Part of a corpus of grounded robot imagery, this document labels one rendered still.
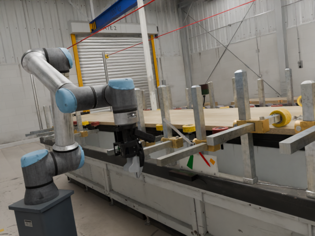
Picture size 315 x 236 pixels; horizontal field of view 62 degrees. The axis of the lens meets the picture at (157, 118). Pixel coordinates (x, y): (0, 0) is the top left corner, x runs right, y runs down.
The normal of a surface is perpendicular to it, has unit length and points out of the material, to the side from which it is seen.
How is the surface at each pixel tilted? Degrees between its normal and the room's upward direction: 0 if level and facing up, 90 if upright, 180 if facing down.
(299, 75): 90
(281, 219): 90
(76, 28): 90
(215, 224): 89
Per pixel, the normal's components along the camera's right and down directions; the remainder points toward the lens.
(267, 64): -0.81, 0.17
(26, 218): -0.41, 0.15
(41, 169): 0.62, 0.01
